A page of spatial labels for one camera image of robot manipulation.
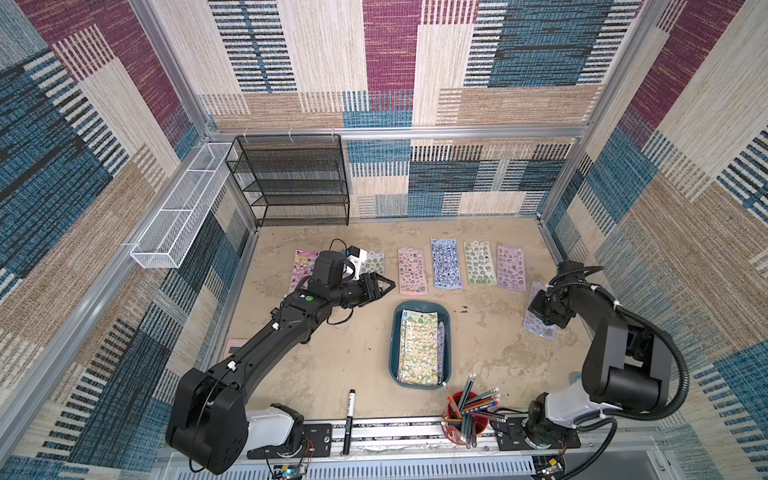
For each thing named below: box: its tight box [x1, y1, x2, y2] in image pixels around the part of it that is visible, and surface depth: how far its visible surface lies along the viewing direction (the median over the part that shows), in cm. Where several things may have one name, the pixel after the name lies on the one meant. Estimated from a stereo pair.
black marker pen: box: [343, 389, 356, 455], surface depth 77 cm
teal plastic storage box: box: [389, 301, 452, 391], surface depth 88 cm
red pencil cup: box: [441, 390, 489, 446], surface depth 70 cm
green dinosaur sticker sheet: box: [360, 251, 385, 276], surface depth 110 cm
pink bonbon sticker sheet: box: [398, 248, 428, 295], surface depth 107 cm
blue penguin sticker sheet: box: [430, 238, 463, 289], surface depth 109 cm
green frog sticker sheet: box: [463, 240, 497, 286], surface depth 110 cm
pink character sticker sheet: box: [497, 244, 527, 292], surface depth 107 cm
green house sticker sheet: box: [398, 309, 439, 386], surface depth 88 cm
